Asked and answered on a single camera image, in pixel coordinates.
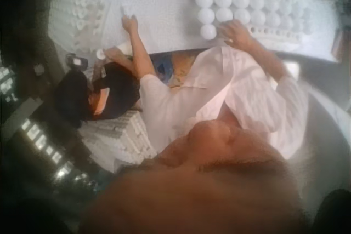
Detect white tray of bulb bases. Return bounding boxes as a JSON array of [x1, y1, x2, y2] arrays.
[[49, 0, 113, 54]]

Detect dark shelf with shiny items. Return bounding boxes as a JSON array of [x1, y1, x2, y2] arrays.
[[0, 61, 99, 191]]

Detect person's left hand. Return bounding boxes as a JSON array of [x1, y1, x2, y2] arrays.
[[121, 14, 139, 34]]

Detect person's right hand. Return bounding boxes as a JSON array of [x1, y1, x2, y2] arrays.
[[218, 20, 252, 48]]

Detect blue orange patterned cloth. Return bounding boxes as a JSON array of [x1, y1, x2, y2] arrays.
[[149, 50, 209, 91]]

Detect rows of white bulb globes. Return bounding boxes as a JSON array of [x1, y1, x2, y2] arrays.
[[191, 0, 313, 40]]

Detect white foam tray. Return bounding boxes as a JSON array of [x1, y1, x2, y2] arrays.
[[195, 0, 342, 64]]

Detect stack of white trays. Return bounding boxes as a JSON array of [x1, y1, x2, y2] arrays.
[[81, 109, 158, 174]]

